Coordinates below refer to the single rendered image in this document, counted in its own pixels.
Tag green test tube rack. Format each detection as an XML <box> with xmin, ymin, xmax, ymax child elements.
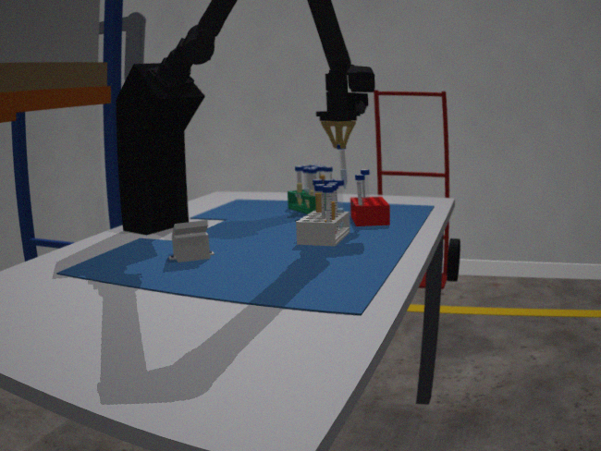
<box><xmin>288</xmin><ymin>190</ymin><xmax>316</xmax><ymax>214</ymax></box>

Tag white tube rack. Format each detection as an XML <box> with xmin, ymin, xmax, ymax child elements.
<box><xmin>296</xmin><ymin>211</ymin><xmax>350</xmax><ymax>247</ymax></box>

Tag blue bench mat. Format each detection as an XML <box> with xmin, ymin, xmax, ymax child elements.
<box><xmin>56</xmin><ymin>200</ymin><xmax>435</xmax><ymax>315</ymax></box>

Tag red tube rack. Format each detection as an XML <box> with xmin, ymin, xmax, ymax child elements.
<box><xmin>350</xmin><ymin>197</ymin><xmax>390</xmax><ymax>226</ymax></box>

